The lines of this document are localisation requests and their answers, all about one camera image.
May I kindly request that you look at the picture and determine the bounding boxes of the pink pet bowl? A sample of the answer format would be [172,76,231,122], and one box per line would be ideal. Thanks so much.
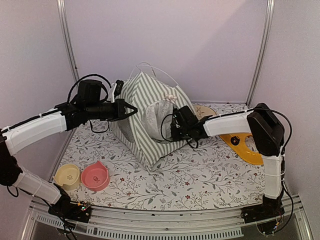
[80,160,110,192]

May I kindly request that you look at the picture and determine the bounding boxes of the cream pet bowl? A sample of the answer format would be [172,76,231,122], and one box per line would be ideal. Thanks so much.
[53,164,81,191]

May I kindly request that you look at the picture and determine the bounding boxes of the aluminium frame post right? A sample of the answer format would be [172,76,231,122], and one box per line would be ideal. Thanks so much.
[246,0,275,106]

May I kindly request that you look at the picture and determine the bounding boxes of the front aluminium rail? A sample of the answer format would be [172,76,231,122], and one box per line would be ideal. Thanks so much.
[22,195,313,240]

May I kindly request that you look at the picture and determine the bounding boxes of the round wooden floral plate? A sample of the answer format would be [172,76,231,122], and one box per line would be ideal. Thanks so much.
[193,104,217,120]

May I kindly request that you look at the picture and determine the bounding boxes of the yellow double pet bowl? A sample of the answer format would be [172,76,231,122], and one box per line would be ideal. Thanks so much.
[219,133,263,165]

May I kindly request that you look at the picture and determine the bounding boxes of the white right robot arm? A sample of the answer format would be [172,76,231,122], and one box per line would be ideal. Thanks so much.
[171,103,287,218]

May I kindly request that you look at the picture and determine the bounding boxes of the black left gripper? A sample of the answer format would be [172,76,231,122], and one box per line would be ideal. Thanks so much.
[86,97,138,122]

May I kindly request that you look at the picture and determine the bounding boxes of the aluminium frame post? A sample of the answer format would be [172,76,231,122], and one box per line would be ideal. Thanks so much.
[246,0,275,106]
[56,0,80,82]

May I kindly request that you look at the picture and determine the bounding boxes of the aluminium frame post left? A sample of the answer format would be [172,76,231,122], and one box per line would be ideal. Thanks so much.
[56,0,80,82]

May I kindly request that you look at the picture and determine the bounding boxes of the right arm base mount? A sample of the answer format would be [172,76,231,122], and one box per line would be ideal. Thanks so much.
[240,203,285,224]

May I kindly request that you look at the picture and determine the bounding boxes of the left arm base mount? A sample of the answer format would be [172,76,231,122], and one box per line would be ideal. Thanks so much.
[48,194,92,223]

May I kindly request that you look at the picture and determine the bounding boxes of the green striped pet tent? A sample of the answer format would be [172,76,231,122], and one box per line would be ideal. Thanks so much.
[110,62,195,172]

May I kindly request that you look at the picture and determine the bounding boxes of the floral table mat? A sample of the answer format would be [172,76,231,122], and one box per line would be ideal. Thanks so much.
[60,121,282,211]

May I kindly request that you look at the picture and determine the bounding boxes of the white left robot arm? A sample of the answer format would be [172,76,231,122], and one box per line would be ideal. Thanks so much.
[0,74,138,217]

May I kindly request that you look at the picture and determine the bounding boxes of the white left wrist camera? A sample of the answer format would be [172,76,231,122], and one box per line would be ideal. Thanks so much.
[108,80,124,103]

